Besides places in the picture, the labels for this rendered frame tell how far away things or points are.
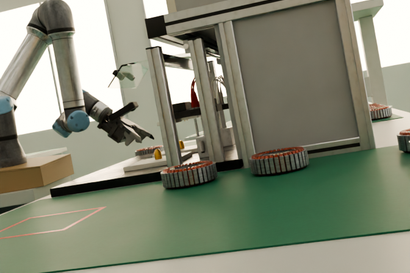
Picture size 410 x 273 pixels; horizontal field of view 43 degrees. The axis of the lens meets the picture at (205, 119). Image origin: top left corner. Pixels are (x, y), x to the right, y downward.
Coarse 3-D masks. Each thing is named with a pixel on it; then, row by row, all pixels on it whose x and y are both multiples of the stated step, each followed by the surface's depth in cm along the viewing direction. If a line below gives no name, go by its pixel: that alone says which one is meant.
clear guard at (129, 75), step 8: (208, 48) 146; (184, 56) 155; (208, 56) 168; (128, 64) 152; (136, 64) 153; (144, 64) 157; (120, 72) 154; (128, 72) 160; (136, 72) 167; (144, 72) 174; (112, 80) 153; (120, 80) 159; (128, 80) 165; (136, 80) 172
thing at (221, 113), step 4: (224, 104) 156; (224, 108) 156; (228, 108) 156; (220, 112) 157; (192, 116) 158; (196, 116) 158; (220, 116) 157; (224, 116) 161; (220, 120) 157; (224, 120) 161; (220, 124) 157; (224, 124) 159
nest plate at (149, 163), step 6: (162, 156) 147; (186, 156) 139; (138, 162) 140; (144, 162) 137; (150, 162) 134; (156, 162) 132; (162, 162) 131; (126, 168) 133; (132, 168) 133; (138, 168) 133; (144, 168) 132
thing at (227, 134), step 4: (220, 128) 163; (224, 128) 157; (228, 128) 156; (220, 132) 156; (224, 132) 156; (228, 132) 156; (232, 132) 159; (224, 136) 156; (228, 136) 156; (232, 136) 158; (224, 140) 156; (228, 140) 156; (232, 140) 157; (224, 144) 156; (228, 144) 156; (232, 144) 156
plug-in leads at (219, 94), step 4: (220, 76) 159; (212, 80) 160; (216, 80) 159; (220, 80) 161; (212, 84) 162; (220, 84) 161; (224, 84) 161; (212, 88) 162; (220, 88) 161; (220, 92) 160; (220, 96) 158; (220, 100) 158
